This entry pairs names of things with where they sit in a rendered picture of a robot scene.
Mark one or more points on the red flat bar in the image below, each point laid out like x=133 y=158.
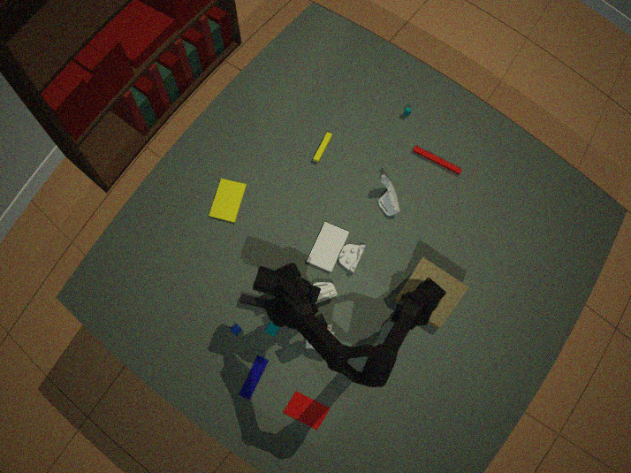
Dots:
x=437 y=160

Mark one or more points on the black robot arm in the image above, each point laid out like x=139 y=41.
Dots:
x=292 y=307

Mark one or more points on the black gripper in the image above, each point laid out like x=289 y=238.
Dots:
x=291 y=272

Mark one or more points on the yellow rectangular bar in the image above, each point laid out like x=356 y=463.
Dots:
x=322 y=147

